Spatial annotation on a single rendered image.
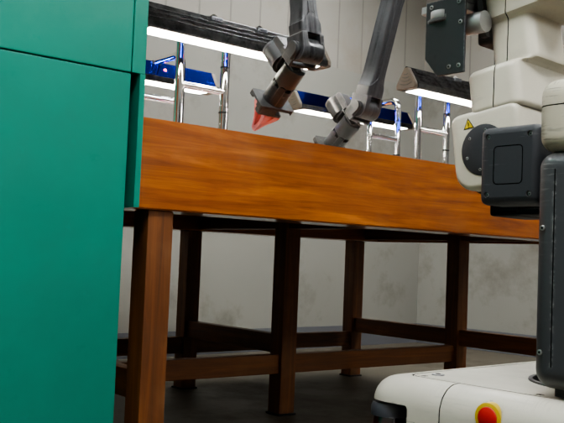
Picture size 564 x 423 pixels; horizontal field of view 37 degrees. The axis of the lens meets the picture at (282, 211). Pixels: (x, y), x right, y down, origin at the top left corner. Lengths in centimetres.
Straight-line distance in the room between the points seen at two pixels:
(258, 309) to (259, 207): 263
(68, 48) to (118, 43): 11
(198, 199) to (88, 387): 45
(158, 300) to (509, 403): 72
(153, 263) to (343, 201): 54
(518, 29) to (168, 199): 79
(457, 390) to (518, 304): 348
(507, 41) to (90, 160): 86
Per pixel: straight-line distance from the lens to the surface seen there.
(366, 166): 210
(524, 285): 499
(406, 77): 272
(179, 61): 237
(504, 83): 174
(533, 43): 179
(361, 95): 234
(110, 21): 168
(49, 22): 163
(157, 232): 174
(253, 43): 228
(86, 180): 162
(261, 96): 205
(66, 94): 162
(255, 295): 446
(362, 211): 208
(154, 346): 175
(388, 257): 520
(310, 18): 201
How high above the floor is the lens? 49
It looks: 3 degrees up
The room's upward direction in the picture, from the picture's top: 2 degrees clockwise
